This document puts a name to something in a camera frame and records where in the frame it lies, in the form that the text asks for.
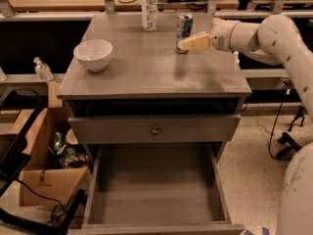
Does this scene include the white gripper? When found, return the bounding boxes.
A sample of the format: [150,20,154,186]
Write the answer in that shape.
[178,18,239,52]

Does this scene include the silver blue redbull can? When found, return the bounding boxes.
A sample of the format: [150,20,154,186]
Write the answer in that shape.
[175,12,194,54]

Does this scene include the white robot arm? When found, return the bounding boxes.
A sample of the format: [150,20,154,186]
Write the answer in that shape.
[178,14,313,235]

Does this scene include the grey top drawer with knob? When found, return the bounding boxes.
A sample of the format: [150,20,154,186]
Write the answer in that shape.
[68,115,241,144]

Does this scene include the grey wooden drawer cabinet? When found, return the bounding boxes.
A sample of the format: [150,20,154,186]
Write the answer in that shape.
[57,12,252,235]

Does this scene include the open grey middle drawer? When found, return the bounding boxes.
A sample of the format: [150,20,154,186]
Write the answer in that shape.
[68,143,245,235]

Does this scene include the small white pump bottle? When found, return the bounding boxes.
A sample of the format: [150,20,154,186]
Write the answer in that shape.
[233,51,241,70]

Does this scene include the clear plastic water bottle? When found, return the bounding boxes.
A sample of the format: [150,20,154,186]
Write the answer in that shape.
[141,0,158,31]

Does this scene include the white ceramic bowl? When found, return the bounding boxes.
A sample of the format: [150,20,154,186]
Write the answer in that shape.
[73,39,112,71]

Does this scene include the clear pump sanitizer bottle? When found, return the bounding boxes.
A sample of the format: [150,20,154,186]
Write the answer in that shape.
[33,57,54,81]

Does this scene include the open cardboard box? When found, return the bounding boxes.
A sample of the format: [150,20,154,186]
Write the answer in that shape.
[9,81,92,208]

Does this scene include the black floor cable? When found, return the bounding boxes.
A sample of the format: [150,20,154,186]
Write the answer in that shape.
[267,88,306,163]

